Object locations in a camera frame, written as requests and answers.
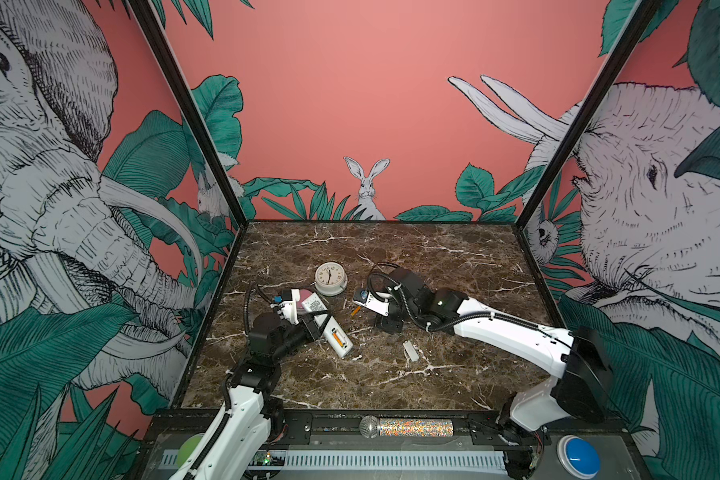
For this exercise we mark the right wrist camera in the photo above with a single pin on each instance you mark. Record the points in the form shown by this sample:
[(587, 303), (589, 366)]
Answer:
[(378, 304)]

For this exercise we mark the white slotted cable duct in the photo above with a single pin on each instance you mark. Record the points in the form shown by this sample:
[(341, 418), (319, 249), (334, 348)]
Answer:
[(491, 462)]

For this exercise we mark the black left frame post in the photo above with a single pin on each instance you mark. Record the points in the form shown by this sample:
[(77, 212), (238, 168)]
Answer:
[(145, 15)]

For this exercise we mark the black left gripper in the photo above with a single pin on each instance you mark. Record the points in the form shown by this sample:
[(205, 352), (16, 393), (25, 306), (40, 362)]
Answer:
[(308, 329)]

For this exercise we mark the glitter tube with ball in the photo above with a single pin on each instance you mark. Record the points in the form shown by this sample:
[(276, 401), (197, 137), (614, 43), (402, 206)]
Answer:
[(373, 427)]

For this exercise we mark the small green circuit board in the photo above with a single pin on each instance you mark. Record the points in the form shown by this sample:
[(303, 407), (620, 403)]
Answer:
[(268, 459)]

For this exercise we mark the white round alarm clock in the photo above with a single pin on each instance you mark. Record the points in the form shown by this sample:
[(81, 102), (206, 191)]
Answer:
[(330, 279)]

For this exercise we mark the white remote control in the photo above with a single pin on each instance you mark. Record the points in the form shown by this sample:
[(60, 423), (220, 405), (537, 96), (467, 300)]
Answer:
[(315, 309)]

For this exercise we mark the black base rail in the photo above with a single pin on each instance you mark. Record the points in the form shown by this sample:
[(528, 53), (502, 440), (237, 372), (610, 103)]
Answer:
[(479, 427)]

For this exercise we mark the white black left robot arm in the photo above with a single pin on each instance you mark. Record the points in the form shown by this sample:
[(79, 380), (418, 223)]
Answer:
[(250, 415)]

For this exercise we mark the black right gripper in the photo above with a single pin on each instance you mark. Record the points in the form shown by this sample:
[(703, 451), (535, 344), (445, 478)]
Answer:
[(386, 326)]

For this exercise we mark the blue push button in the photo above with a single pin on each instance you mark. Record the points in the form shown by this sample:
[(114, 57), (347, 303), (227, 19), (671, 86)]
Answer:
[(578, 457)]

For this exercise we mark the black frame post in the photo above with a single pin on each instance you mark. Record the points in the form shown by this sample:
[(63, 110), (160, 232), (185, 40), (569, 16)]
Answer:
[(145, 15), (629, 36)]

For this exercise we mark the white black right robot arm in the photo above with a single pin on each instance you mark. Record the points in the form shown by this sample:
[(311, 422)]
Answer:
[(576, 362)]

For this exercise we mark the black right frame post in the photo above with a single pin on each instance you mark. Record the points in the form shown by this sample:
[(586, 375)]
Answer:
[(629, 36)]

